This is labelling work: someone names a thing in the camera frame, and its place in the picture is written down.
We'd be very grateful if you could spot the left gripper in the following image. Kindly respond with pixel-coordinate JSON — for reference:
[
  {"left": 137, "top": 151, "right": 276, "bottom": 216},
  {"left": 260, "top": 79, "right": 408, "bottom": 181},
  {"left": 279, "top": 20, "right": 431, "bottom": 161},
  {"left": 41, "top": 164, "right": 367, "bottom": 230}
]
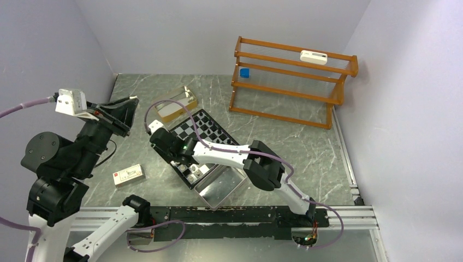
[{"left": 73, "top": 96, "right": 139, "bottom": 176}]

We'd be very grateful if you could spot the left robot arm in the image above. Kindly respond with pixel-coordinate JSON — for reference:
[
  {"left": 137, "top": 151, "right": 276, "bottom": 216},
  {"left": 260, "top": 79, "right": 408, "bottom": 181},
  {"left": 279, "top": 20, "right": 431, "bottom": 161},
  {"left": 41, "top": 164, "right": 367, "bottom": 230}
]
[{"left": 21, "top": 97, "right": 153, "bottom": 261}]

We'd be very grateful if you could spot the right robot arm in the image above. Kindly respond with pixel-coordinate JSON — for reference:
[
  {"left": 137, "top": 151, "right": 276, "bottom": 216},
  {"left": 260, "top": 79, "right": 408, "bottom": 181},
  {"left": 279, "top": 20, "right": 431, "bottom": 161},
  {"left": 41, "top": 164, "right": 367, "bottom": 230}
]
[{"left": 148, "top": 127, "right": 316, "bottom": 226}]

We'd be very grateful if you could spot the gold tin of white pieces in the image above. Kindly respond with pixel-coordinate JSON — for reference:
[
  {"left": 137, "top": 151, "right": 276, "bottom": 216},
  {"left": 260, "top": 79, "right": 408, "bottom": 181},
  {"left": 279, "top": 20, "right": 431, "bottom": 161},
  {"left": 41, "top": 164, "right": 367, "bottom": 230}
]
[{"left": 154, "top": 86, "right": 198, "bottom": 123}]

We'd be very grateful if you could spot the black white chessboard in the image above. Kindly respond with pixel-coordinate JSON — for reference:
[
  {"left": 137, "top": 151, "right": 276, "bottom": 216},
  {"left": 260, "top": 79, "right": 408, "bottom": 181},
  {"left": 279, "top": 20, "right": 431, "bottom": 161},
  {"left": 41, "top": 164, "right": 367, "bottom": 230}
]
[{"left": 151, "top": 109, "right": 239, "bottom": 189}]

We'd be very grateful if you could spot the silver metal tin lid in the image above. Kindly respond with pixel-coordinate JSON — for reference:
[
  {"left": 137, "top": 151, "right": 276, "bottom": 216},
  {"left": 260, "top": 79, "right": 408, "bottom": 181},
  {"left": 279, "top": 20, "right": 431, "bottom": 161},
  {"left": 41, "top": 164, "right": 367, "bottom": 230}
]
[{"left": 193, "top": 165, "right": 247, "bottom": 211}]

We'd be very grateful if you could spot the small white card box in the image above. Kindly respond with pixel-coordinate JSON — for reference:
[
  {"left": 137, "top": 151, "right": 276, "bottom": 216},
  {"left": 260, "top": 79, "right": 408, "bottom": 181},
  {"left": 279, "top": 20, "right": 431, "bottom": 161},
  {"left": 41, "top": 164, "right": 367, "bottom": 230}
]
[{"left": 112, "top": 164, "right": 146, "bottom": 188}]

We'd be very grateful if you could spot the blue cube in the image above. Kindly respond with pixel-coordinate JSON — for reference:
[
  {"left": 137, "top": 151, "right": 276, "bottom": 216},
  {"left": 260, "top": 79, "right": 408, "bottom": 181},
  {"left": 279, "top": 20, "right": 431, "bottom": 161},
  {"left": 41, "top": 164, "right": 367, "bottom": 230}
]
[{"left": 239, "top": 68, "right": 250, "bottom": 79}]

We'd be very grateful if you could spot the orange wooden rack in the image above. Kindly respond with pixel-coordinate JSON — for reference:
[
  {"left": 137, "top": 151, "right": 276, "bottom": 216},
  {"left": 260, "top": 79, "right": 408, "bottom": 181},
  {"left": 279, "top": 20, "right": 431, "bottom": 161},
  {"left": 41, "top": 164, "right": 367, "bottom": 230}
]
[{"left": 228, "top": 36, "right": 359, "bottom": 129}]

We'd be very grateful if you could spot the white rectangular device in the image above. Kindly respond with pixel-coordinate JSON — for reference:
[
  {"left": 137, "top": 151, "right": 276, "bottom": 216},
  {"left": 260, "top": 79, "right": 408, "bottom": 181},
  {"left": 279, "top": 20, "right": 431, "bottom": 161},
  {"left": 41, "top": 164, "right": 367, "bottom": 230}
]
[{"left": 300, "top": 50, "right": 328, "bottom": 66}]

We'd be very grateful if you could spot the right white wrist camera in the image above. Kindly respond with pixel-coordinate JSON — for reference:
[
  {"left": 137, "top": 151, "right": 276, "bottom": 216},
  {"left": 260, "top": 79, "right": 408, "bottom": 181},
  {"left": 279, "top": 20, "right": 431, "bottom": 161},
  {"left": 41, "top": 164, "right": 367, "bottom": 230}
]
[{"left": 147, "top": 120, "right": 165, "bottom": 135}]

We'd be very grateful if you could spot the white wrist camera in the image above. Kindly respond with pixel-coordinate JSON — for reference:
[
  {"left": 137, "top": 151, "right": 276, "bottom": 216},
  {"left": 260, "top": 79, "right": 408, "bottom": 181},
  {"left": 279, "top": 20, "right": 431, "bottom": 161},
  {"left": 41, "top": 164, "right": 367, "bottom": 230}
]
[
  {"left": 55, "top": 89, "right": 98, "bottom": 120},
  {"left": 147, "top": 120, "right": 165, "bottom": 135}
]

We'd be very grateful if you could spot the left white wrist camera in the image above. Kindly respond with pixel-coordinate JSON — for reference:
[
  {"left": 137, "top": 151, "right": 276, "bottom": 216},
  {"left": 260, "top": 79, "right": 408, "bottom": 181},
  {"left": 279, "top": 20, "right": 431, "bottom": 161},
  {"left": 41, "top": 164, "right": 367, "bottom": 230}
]
[{"left": 55, "top": 89, "right": 98, "bottom": 120}]

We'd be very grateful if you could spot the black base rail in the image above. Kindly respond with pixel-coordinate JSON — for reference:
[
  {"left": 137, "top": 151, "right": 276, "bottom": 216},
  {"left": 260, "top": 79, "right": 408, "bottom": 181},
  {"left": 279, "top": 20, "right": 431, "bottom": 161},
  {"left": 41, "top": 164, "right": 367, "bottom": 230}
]
[{"left": 144, "top": 206, "right": 313, "bottom": 242}]

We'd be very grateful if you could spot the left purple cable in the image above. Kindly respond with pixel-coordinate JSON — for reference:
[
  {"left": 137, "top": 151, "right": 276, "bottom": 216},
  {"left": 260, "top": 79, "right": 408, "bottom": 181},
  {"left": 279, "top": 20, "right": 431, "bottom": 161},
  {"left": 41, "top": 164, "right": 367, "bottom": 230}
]
[{"left": 0, "top": 97, "right": 187, "bottom": 262}]

